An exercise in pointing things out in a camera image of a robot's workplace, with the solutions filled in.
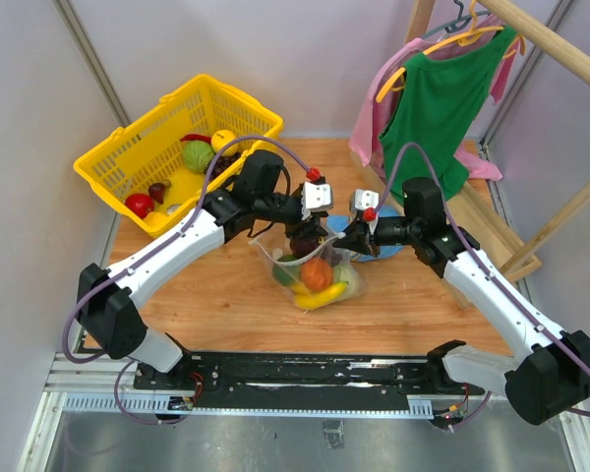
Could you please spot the red toy apple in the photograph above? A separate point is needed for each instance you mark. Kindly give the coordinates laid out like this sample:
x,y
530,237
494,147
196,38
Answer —
x,y
140,204

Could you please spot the yellow clothes hanger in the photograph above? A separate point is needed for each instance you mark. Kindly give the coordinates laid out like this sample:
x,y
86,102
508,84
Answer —
x,y
396,81

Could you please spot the yellow plastic shopping basket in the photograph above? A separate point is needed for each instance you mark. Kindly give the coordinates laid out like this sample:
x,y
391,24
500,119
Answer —
x,y
149,150

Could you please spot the rough orange toy tangerine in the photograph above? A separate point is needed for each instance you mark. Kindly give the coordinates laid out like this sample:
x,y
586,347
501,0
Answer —
x,y
316,274

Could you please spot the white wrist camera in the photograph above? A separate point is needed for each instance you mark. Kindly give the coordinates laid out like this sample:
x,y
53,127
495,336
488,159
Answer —
x,y
316,198
364,204

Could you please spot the dark purple toy fruit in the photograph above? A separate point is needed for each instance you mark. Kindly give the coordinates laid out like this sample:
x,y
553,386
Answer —
x,y
302,245

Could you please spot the white toy garlic bulb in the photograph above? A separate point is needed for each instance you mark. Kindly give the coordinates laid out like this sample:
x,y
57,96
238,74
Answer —
x,y
355,284

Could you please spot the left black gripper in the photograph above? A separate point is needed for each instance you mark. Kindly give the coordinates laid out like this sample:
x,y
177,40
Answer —
x,y
297,230

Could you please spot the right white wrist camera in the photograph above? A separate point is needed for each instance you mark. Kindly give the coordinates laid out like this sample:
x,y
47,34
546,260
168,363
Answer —
x,y
364,204

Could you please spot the yellow toy apple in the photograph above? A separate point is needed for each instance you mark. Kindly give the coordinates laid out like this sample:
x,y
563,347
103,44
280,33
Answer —
x,y
221,139

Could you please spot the clear dotted zip top bag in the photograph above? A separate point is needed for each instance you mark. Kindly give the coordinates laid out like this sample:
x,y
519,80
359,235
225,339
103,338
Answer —
x,y
273,249

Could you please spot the dark red toy grapes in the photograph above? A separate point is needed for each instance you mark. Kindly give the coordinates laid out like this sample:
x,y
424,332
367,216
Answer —
x,y
335,256

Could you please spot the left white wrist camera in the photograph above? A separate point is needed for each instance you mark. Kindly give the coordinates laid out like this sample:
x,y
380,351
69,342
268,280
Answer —
x,y
316,198

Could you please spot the dark red toy fig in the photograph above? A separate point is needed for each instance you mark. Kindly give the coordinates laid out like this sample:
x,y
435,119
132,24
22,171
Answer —
x,y
158,190

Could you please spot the blue cartoon print cloth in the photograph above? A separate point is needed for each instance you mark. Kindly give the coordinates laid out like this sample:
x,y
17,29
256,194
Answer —
x,y
336,223

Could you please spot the pink shirt on hanger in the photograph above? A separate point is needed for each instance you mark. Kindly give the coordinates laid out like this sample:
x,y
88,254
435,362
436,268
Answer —
x,y
373,117

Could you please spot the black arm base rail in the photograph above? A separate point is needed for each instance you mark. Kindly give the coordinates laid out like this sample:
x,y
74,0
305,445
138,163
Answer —
x,y
301,383

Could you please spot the wooden clothes rack frame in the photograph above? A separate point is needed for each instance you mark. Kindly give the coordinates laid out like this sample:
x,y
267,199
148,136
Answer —
x,y
540,141

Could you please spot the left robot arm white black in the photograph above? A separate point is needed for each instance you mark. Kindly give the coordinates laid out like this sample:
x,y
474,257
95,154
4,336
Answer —
x,y
109,299

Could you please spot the grey clothes hanger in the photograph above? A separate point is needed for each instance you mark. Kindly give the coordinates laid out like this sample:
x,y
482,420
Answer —
x,y
460,23

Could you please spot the dark toy grapes bunch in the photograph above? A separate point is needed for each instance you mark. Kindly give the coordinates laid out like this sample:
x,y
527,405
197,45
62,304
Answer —
x,y
223,164

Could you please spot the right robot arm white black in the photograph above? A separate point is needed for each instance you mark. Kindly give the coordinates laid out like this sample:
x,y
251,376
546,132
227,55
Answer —
x,y
548,369

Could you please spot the yellow green toy mango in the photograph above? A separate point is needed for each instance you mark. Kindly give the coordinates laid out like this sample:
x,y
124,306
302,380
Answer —
x,y
286,275

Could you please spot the yellow toy bell pepper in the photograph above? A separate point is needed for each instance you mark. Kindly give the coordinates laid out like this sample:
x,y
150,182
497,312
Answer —
x,y
155,219

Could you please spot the red toy chili pepper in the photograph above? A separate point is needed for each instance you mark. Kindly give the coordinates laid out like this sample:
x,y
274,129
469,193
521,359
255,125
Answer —
x,y
196,137

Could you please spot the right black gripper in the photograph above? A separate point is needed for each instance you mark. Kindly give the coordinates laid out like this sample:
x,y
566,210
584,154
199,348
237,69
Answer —
x,y
356,238

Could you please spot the yellow toy banana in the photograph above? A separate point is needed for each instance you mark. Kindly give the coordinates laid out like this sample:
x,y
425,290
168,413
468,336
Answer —
x,y
325,297

